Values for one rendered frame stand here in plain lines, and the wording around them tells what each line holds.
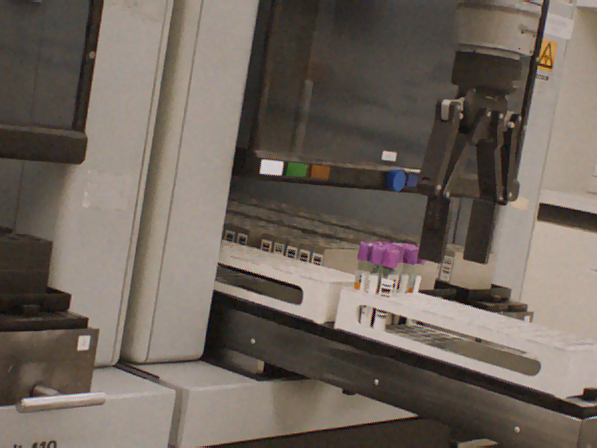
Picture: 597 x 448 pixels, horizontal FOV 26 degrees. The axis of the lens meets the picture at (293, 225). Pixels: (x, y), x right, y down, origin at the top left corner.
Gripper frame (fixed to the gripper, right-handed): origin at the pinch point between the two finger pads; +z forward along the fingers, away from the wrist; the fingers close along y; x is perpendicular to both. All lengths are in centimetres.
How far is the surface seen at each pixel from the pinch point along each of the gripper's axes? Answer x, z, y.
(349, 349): 7.0, 14.1, -6.6
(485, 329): -8.6, 8.1, -5.0
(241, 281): 30.8, 11.5, 0.4
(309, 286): 15.5, 8.8, -4.9
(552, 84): 27, -21, 61
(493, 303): 19.9, 12.3, 43.3
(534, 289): 118, 32, 229
